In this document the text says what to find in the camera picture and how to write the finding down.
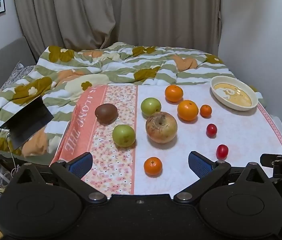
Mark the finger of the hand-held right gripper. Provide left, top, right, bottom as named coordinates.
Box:
left=260, top=153, right=282, bottom=167

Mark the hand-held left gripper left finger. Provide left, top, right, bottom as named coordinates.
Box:
left=14, top=152, right=108, bottom=204

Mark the cream plate with duck print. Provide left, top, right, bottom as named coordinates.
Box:
left=210, top=76, right=259, bottom=111

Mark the large orange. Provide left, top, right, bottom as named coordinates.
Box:
left=177, top=100, right=199, bottom=121
left=165, top=85, right=184, bottom=102

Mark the brown kiwi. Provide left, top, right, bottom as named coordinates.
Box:
left=95, top=103, right=118, bottom=124

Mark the medium mandarin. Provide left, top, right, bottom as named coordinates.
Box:
left=143, top=157, right=163, bottom=176

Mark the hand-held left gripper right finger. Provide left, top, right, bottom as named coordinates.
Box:
left=173, top=151, right=272, bottom=204

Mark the green apple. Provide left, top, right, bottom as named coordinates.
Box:
left=112, top=124, right=136, bottom=147
left=141, top=97, right=162, bottom=117

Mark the large red yellow apple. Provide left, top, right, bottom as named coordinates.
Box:
left=145, top=112, right=178, bottom=144

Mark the beige curtain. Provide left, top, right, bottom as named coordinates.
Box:
left=12, top=0, right=222, bottom=57

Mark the grey patterned pillow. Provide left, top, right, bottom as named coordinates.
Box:
left=1, top=62, right=35, bottom=90

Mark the black open laptop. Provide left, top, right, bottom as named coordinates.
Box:
left=0, top=95, right=54, bottom=150

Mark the green striped flower blanket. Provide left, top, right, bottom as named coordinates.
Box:
left=0, top=42, right=264, bottom=157

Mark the tiny mandarin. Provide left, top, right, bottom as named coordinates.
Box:
left=200, top=104, right=212, bottom=118

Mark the white cable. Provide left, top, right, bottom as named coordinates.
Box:
left=6, top=134, right=16, bottom=173

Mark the grey headboard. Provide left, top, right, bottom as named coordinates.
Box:
left=0, top=37, right=36, bottom=110

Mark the red cherry tomato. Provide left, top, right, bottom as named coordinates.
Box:
left=206, top=124, right=217, bottom=137
left=216, top=144, right=229, bottom=159

